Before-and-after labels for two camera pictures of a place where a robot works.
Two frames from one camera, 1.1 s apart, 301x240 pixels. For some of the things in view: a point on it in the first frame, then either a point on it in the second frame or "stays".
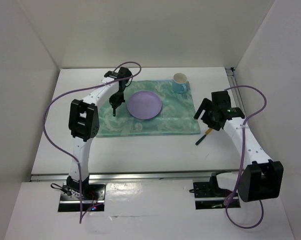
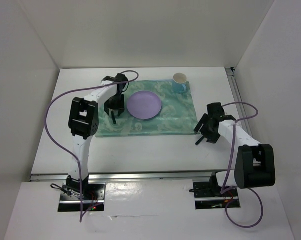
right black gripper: [205, 104] -> [213, 138]
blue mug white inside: [179, 83] stays
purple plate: [144, 105] stays
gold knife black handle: [200, 139] stays
